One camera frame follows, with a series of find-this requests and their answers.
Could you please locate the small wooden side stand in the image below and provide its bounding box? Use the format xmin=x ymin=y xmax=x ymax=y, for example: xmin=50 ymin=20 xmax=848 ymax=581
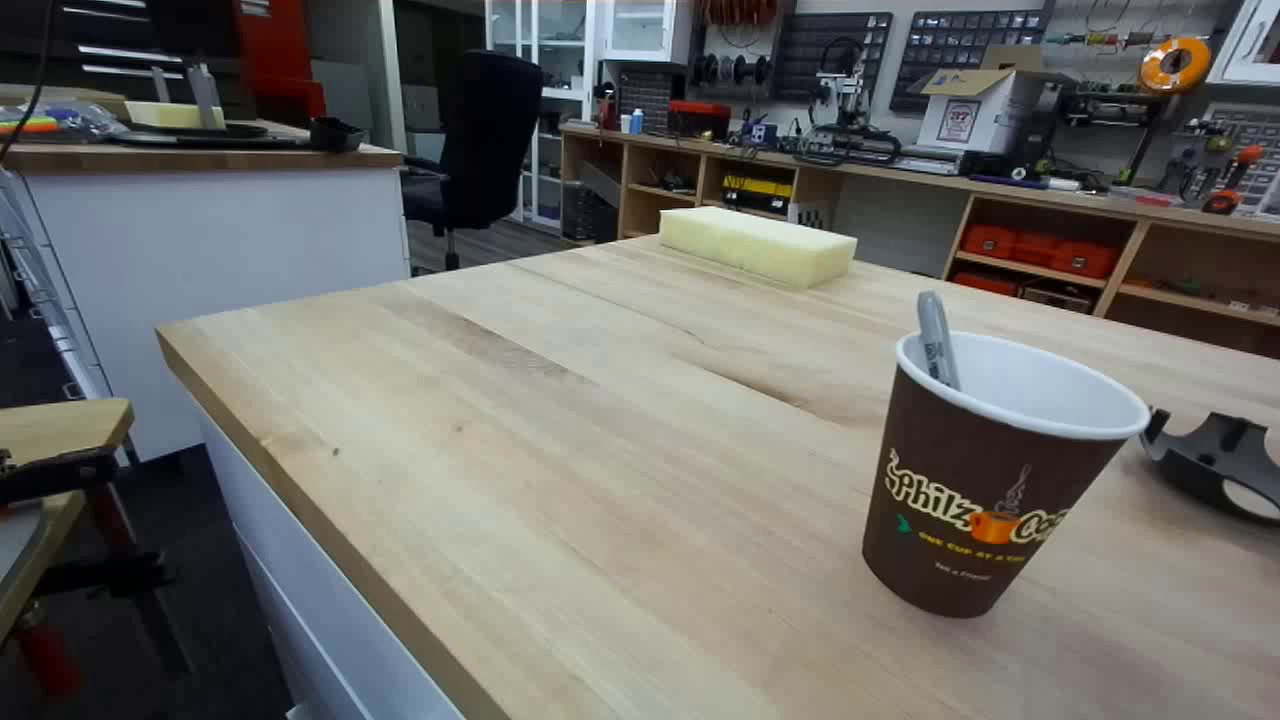
xmin=0 ymin=397 xmax=191 ymax=695

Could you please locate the black office chair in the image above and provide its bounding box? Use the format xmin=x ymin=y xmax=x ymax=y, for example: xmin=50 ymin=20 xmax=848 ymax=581
xmin=400 ymin=49 xmax=544 ymax=268

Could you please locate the wooden shelf unit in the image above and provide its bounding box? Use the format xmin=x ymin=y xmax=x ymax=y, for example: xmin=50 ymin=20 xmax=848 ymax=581
xmin=559 ymin=126 xmax=1280 ymax=358

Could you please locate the white cabinet with wood top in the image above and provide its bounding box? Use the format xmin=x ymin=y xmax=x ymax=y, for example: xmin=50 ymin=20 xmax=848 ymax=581
xmin=0 ymin=133 xmax=414 ymax=462

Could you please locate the grey marker with black cap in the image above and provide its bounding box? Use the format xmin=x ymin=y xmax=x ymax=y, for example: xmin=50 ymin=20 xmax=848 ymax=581
xmin=916 ymin=291 xmax=960 ymax=388

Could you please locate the yellow foam block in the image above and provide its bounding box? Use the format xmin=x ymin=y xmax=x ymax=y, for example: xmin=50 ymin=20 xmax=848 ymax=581
xmin=662 ymin=207 xmax=858 ymax=287

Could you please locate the black metal bracket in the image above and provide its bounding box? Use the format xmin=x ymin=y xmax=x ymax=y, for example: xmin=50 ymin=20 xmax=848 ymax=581
xmin=1140 ymin=410 xmax=1280 ymax=524

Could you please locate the red tool cabinet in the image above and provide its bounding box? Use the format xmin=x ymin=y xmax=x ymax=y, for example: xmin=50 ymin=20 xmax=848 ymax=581
xmin=236 ymin=0 xmax=323 ymax=126

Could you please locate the white cardboard box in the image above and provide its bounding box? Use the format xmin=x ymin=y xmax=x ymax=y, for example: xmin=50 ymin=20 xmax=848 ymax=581
xmin=916 ymin=69 xmax=1019 ymax=152

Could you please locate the brown paper coffee cup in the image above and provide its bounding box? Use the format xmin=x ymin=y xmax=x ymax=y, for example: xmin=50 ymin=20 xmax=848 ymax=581
xmin=859 ymin=331 xmax=1150 ymax=618

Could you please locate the orange tape roll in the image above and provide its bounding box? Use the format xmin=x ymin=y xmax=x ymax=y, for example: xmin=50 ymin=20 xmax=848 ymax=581
xmin=1136 ymin=38 xmax=1213 ymax=98

